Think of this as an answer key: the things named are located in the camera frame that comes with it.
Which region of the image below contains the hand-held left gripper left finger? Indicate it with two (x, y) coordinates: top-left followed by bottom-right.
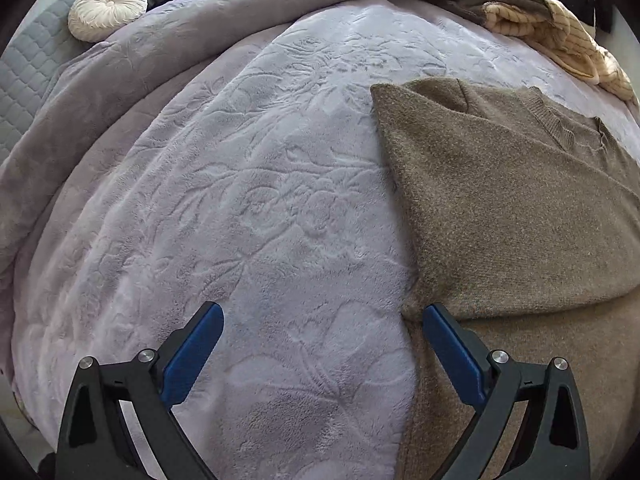
(55, 301), (223, 480)

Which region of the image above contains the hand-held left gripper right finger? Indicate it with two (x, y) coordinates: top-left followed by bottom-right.
(421, 302), (593, 480)

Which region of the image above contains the brown knit sweater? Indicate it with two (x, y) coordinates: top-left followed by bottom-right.
(370, 78), (640, 480)

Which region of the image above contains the lavender embossed fleece blanket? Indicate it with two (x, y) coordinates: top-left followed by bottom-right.
(0, 0), (640, 480)

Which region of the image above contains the grey quilted headboard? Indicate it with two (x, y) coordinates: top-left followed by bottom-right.
(0, 0), (168, 160)

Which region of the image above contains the yellow striped garment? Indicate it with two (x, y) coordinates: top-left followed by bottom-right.
(482, 0), (636, 106)

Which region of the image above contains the round white pleated cushion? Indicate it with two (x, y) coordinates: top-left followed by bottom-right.
(67, 0), (149, 43)

